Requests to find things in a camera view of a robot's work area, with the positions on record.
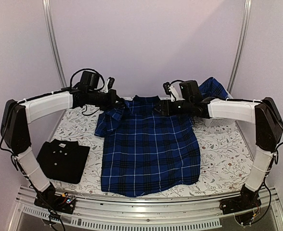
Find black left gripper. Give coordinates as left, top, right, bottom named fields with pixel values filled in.
left=88, top=89, right=125, bottom=111

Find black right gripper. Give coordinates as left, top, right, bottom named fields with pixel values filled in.
left=152, top=99, right=193, bottom=116

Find blue plaid long sleeve shirt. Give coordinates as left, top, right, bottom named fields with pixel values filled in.
left=94, top=77, right=230, bottom=198

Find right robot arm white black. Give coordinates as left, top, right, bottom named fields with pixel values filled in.
left=155, top=80, right=283, bottom=210

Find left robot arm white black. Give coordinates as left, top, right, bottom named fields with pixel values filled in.
left=0, top=68, right=118, bottom=209

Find white plastic laundry basket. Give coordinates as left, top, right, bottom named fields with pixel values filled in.
left=204, top=91, right=236, bottom=126

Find floral patterned table mat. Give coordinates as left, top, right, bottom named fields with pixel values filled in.
left=52, top=106, right=253, bottom=198

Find folded black polo shirt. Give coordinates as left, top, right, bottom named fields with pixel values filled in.
left=37, top=139, right=90, bottom=184

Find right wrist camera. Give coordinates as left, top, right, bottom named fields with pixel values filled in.
left=163, top=82, right=181, bottom=102

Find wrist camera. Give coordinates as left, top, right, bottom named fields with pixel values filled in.
left=163, top=82, right=181, bottom=102
left=103, top=77, right=115, bottom=93

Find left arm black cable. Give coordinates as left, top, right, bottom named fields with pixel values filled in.
left=69, top=68, right=106, bottom=89

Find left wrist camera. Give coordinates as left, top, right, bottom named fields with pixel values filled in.
left=103, top=77, right=115, bottom=93

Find left aluminium frame post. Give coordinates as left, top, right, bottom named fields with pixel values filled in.
left=42, top=0, right=67, bottom=88

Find aluminium frame post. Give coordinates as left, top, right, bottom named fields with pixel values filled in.
left=227, top=0, right=252, bottom=93
left=42, top=0, right=67, bottom=88

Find right aluminium frame post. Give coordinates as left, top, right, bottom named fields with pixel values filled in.
left=227, top=0, right=252, bottom=93

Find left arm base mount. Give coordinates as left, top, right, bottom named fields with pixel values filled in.
left=34, top=192, right=76, bottom=214

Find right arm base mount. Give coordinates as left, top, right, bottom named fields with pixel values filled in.
left=219, top=192, right=261, bottom=226

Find aluminium front rail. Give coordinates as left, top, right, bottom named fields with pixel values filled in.
left=9, top=186, right=283, bottom=231

